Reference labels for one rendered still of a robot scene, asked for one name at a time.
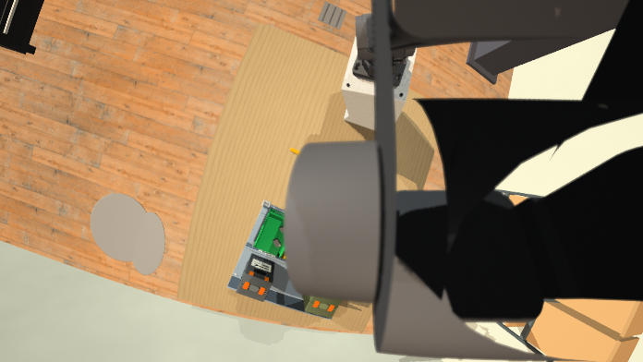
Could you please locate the green open bin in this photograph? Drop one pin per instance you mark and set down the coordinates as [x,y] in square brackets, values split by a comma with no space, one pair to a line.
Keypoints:
[269,232]

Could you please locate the olive green tool case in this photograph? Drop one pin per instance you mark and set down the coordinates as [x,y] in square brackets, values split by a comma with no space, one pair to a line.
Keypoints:
[321,306]

